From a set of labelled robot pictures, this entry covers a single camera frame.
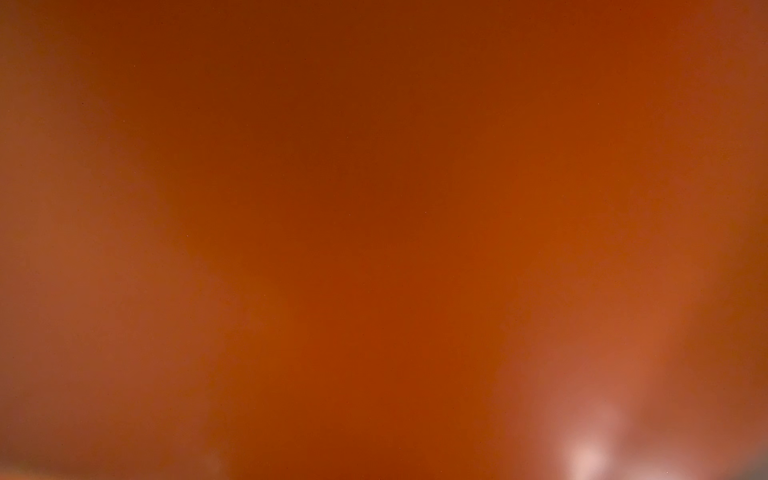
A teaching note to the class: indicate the yellow orange wrapping paper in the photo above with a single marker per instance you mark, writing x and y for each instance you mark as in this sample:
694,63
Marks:
383,239

